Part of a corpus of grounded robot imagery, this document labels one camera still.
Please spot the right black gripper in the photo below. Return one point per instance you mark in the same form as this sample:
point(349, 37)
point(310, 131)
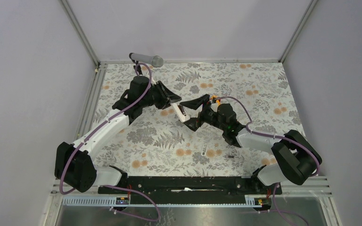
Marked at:
point(194, 123)

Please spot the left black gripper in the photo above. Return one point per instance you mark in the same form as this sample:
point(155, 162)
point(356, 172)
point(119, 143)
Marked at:
point(167, 96)

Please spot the white remote control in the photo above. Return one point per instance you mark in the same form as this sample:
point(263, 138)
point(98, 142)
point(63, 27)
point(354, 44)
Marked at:
point(180, 112)

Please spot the white battery cover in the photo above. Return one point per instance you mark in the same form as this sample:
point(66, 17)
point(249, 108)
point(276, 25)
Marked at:
point(204, 149)

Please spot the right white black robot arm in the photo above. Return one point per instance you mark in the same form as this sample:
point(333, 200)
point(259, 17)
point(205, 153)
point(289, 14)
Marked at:
point(296, 159)

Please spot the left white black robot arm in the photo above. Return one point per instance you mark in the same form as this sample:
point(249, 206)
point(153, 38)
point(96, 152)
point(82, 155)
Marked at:
point(74, 162)

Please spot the yellow toy brick car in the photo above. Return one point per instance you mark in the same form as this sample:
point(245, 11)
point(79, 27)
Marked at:
point(215, 100)

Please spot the grey microphone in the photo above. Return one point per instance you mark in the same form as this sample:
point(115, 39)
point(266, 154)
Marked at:
point(155, 61)

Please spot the floral patterned table mat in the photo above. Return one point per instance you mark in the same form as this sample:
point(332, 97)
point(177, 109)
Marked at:
point(158, 144)

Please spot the black mini tripod stand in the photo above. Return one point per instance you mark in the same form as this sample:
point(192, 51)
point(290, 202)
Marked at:
point(138, 69)

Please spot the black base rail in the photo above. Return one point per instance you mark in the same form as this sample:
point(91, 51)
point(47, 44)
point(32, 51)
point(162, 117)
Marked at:
point(189, 190)

